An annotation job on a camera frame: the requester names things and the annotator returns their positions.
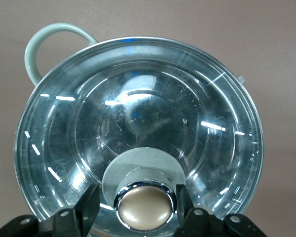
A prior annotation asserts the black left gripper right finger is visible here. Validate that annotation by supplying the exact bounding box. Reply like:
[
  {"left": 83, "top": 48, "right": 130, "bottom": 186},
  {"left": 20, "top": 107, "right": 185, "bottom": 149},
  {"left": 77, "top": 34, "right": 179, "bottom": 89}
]
[{"left": 174, "top": 184, "right": 259, "bottom": 237}]

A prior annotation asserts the steel pot with grey handles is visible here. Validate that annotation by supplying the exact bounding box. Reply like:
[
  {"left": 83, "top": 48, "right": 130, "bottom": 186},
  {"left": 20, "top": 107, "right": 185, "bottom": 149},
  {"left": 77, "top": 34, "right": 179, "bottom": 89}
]
[{"left": 13, "top": 22, "right": 265, "bottom": 237}]

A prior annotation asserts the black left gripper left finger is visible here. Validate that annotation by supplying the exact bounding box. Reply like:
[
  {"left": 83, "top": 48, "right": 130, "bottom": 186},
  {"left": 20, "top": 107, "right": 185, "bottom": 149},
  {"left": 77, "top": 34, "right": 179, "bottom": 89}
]
[{"left": 4, "top": 184, "right": 101, "bottom": 237}]

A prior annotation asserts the glass lid with gold knob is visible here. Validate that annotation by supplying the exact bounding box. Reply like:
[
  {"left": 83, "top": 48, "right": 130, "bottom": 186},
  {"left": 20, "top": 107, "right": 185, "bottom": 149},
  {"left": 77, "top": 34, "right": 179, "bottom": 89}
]
[{"left": 13, "top": 37, "right": 265, "bottom": 237}]

